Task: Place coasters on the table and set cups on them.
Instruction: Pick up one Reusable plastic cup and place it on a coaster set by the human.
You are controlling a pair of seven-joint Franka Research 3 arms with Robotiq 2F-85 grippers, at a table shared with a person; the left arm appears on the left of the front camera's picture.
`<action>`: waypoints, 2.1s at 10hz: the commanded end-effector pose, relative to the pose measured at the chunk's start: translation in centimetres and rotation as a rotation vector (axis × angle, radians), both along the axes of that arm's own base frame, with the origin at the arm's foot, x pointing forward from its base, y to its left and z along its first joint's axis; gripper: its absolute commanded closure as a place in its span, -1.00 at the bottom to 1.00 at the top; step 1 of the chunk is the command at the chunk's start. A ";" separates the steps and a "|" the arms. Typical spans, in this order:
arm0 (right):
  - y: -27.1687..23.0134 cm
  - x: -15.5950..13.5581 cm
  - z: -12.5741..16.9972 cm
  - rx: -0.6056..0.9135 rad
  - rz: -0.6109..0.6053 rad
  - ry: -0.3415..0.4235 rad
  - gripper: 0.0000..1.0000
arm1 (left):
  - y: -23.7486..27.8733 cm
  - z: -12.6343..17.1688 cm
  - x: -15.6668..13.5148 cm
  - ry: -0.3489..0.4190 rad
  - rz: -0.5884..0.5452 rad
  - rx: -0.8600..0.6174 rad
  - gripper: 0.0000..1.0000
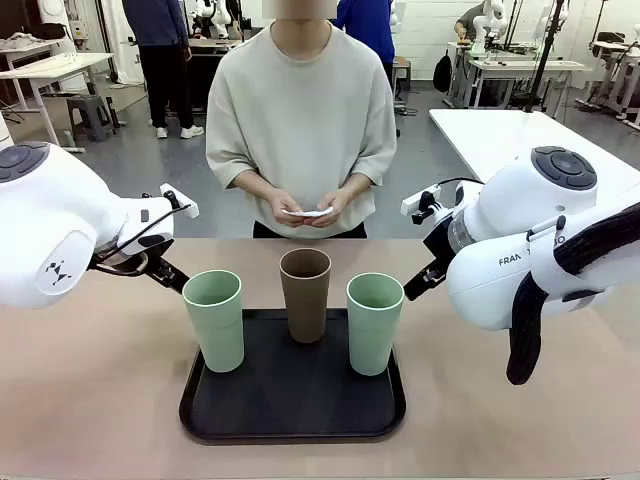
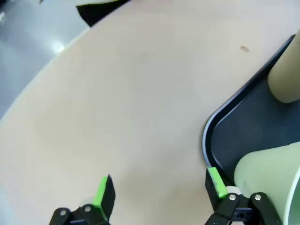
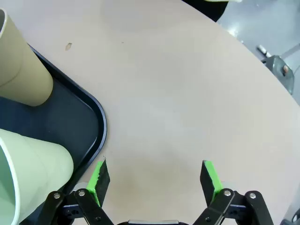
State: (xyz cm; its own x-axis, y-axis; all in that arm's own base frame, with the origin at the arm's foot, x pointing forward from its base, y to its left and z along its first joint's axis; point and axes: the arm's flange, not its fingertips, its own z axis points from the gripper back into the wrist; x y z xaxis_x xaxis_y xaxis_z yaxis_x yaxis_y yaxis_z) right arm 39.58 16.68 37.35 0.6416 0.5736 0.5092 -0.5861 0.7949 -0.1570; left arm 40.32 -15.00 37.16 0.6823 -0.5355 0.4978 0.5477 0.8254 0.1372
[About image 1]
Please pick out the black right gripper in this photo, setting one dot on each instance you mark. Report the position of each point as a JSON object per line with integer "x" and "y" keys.
{"x": 439, "y": 247}

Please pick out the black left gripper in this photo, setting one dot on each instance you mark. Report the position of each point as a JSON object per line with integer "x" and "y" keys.
{"x": 156, "y": 267}

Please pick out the green plastic cup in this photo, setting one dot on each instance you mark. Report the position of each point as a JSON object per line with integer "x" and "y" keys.
{"x": 372, "y": 335}
{"x": 217, "y": 330}

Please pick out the brown plastic cup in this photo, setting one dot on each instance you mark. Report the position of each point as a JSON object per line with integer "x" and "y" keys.
{"x": 305, "y": 305}

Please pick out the person's right forearm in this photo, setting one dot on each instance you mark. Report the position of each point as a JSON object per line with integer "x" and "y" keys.
{"x": 255, "y": 184}

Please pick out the person's left forearm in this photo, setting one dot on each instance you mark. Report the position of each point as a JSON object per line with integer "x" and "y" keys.
{"x": 354, "y": 185}

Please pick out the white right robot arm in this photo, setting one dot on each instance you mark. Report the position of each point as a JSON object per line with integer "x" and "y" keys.
{"x": 505, "y": 280}

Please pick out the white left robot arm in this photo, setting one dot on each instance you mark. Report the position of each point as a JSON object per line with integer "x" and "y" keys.
{"x": 55, "y": 220}

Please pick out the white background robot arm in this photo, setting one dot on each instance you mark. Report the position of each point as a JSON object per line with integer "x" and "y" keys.
{"x": 487, "y": 22}

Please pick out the person's left hand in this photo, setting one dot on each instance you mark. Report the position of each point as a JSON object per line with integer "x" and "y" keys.
{"x": 334, "y": 210}

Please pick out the person's right hand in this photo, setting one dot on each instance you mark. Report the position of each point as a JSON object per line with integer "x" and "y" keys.
{"x": 285, "y": 207}

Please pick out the large white table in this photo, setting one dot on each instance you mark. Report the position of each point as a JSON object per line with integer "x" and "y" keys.
{"x": 500, "y": 137}

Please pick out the black plastic tray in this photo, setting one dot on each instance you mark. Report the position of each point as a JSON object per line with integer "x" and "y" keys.
{"x": 295, "y": 395}

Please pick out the grey plastic stool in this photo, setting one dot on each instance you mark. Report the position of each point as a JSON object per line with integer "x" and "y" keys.
{"x": 90, "y": 117}

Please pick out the person in beige shirt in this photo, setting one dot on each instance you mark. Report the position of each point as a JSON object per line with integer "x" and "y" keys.
{"x": 300, "y": 115}

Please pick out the black backpack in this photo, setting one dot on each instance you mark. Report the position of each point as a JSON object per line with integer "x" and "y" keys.
{"x": 442, "y": 72}

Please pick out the person in navy top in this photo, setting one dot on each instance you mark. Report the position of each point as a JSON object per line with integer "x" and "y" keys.
{"x": 162, "y": 60}

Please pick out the white cylindrical appliance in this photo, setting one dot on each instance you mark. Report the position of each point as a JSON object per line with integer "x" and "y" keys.
{"x": 3, "y": 127}

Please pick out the white background desk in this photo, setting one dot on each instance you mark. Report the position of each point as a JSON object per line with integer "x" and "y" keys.
{"x": 520, "y": 67}

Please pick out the white desk with white legs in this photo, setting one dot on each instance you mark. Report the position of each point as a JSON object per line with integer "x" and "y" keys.
{"x": 55, "y": 65}

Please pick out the black tripod stand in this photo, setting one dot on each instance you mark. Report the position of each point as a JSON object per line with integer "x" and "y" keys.
{"x": 542, "y": 60}

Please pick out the seated person at desk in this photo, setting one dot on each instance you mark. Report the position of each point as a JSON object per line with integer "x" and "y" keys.
{"x": 467, "y": 20}

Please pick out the person in blue shirt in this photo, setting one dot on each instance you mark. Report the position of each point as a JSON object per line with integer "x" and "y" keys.
{"x": 367, "y": 22}

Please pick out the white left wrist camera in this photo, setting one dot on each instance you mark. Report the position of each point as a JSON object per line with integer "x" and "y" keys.
{"x": 179, "y": 201}

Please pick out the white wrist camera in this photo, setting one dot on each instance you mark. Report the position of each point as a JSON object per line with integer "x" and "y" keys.
{"x": 420, "y": 202}
{"x": 179, "y": 201}

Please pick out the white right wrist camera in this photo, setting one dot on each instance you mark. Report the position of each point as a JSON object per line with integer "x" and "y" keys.
{"x": 420, "y": 202}

